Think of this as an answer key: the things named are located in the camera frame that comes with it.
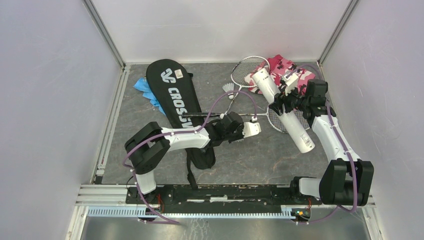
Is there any white racket upper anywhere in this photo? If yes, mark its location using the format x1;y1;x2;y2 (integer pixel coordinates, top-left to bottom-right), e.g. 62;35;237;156
225;55;270;114

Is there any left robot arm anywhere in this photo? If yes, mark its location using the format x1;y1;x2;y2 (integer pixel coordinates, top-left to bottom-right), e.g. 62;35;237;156
124;112;251;204

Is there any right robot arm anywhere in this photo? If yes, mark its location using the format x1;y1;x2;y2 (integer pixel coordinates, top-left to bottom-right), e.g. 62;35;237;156
269;79;374;208

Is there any shuttlecock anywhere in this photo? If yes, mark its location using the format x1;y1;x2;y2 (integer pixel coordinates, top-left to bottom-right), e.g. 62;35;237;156
228;138;244;144
222;82;235;100

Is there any black racket bag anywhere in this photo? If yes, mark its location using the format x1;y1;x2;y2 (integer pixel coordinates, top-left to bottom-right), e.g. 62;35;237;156
145;59;216;190

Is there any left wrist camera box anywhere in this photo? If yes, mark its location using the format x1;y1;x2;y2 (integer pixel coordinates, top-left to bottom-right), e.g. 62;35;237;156
242;122;262;139

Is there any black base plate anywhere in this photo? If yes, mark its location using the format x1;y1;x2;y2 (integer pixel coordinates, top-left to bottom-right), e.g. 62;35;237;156
144;184;321;214

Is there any white slotted cable duct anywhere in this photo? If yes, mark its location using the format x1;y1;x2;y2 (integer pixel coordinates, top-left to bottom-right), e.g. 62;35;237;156
87;206;296;220

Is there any pink camouflage bag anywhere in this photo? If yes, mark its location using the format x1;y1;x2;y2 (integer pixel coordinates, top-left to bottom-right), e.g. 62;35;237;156
267;54;318;95

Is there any white racket lower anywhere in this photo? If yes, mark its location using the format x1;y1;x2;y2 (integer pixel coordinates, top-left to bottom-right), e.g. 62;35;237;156
182;108;311;134

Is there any white racket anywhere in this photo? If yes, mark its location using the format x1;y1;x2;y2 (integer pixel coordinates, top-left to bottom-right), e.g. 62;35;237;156
182;108;311;134
225;55;270;114

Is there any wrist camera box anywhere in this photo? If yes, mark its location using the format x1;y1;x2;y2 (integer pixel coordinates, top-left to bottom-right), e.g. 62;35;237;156
242;122;262;139
282;73;299;96

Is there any blue cloth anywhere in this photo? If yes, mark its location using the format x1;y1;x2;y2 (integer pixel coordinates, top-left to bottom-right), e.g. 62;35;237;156
133;77;165;115

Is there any white shuttlecock tube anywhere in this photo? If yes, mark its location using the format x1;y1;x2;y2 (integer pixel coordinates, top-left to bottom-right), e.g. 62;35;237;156
252;68;315;153

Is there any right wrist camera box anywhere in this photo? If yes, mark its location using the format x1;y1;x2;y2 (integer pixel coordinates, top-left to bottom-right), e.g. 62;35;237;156
282;73;299;96

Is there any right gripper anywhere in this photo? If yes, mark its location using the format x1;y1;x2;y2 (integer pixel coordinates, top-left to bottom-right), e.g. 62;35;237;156
269;82;310;116

